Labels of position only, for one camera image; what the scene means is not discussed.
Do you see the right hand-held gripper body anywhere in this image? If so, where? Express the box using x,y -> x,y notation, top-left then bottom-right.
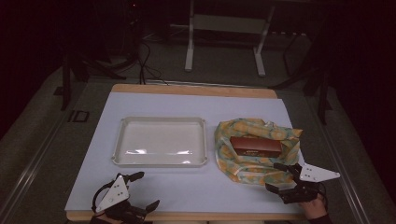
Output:
279,162 -> 342,205

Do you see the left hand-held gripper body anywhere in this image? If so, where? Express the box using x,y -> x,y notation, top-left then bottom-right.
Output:
92,174 -> 148,224

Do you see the yellow green patterned cloth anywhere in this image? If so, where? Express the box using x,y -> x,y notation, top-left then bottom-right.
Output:
214,117 -> 304,187

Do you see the brown rectangular box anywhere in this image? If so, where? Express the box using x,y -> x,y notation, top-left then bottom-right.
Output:
229,135 -> 284,158

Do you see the person's right hand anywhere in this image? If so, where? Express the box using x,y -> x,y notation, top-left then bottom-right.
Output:
298,193 -> 329,220

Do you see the person's left hand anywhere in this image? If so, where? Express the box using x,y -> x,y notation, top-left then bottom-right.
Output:
90,213 -> 124,224

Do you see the white plastic tray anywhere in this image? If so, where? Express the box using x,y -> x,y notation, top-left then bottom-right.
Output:
111,116 -> 209,168

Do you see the white table mat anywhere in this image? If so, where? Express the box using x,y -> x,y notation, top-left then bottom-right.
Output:
64,91 -> 307,215

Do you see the black tripod stand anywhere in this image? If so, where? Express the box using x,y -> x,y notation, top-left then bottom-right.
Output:
60,46 -> 128,112
270,31 -> 333,126

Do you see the white metal stand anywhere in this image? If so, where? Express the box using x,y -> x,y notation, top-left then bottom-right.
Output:
184,0 -> 276,77

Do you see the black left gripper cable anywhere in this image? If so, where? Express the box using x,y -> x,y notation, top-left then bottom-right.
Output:
91,180 -> 117,214

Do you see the black floor socket frame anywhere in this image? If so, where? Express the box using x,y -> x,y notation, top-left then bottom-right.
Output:
67,109 -> 91,123

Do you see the black floor cable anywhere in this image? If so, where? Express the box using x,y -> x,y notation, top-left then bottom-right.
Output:
136,38 -> 170,86

